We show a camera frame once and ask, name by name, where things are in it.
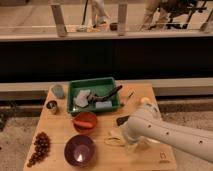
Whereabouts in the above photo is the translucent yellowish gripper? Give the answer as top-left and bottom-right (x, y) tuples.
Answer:
(125, 138), (149, 154)

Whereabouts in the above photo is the peeled yellow banana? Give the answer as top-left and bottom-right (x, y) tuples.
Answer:
(104, 131), (125, 146)

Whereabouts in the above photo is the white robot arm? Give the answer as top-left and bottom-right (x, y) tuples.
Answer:
(121, 103), (213, 163)

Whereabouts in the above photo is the purple bowl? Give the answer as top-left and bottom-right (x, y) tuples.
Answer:
(64, 135), (95, 167)

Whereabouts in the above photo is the red bowl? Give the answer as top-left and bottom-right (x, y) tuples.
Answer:
(72, 112), (98, 134)

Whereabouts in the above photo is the black rectangular sponge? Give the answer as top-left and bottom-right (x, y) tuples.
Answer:
(116, 115), (129, 126)

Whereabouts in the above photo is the wooden board table mat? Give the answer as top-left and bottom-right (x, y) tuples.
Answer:
(23, 83), (177, 171)

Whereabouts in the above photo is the orange round fruit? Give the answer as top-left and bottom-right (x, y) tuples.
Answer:
(140, 97), (151, 104)

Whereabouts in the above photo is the light blue block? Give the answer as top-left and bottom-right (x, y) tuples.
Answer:
(95, 101), (112, 108)

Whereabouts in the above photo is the orange carrot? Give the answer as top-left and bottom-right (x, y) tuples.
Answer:
(73, 120), (93, 128)

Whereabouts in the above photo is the green plastic tray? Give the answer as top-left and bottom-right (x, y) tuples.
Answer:
(67, 77), (122, 116)

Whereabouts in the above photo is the black curved tool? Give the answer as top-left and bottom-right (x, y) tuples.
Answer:
(87, 85), (122, 102)

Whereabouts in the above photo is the white crumpled cloth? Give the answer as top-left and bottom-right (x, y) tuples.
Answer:
(74, 90), (91, 108)

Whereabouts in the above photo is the bunch of dark grapes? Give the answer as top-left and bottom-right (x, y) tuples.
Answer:
(27, 132), (50, 167)

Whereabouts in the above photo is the small metal cup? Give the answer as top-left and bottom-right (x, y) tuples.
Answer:
(46, 100), (58, 114)

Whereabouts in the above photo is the grey blue cup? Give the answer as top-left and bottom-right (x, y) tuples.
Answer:
(51, 84), (64, 99)

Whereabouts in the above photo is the black office chair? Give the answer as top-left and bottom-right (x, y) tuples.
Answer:
(159, 0), (207, 29)

